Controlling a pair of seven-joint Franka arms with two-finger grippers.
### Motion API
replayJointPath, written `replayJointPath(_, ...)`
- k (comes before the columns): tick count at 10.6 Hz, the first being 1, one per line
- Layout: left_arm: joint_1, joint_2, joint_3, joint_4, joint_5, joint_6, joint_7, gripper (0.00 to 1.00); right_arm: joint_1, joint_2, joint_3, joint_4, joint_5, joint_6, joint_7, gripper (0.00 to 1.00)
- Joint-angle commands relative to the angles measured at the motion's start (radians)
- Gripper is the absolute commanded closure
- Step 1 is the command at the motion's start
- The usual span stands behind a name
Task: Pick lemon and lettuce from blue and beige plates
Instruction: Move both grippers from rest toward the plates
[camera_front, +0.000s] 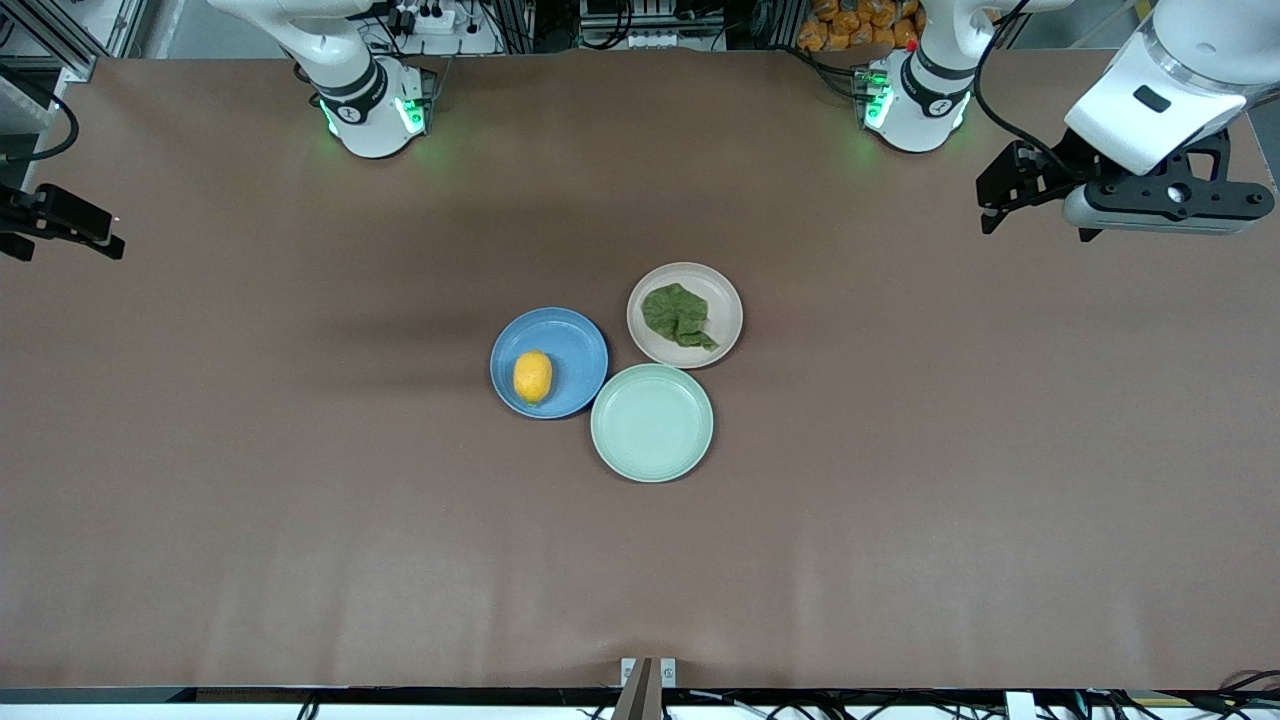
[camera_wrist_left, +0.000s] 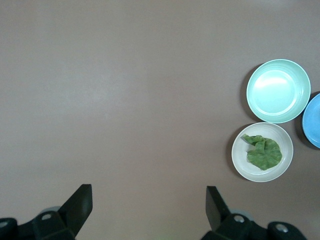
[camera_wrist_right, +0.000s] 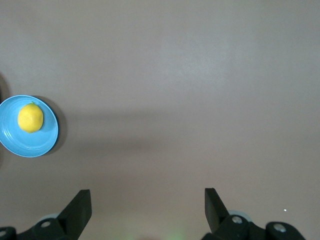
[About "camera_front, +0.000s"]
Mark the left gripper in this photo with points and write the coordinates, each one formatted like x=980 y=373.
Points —
x=1058 y=160

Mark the green lettuce leaf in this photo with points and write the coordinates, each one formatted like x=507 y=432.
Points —
x=675 y=310

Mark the yellow lemon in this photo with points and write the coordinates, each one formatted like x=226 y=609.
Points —
x=533 y=378

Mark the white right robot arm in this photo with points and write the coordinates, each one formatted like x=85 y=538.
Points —
x=365 y=100

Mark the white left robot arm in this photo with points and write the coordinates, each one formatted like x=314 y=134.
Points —
x=925 y=100

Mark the bag of oranges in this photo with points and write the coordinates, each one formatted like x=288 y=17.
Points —
x=850 y=25

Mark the beige plate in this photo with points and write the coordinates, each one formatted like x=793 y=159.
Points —
x=725 y=300

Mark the white power strip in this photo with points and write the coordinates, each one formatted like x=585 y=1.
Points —
x=435 y=18

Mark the light green plate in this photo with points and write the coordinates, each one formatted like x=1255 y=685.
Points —
x=650 y=425

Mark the blue plate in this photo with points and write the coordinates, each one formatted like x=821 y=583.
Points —
x=575 y=345

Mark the aluminium frame profile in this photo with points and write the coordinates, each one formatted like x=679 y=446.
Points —
x=60 y=30

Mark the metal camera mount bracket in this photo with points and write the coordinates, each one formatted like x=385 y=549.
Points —
x=648 y=690

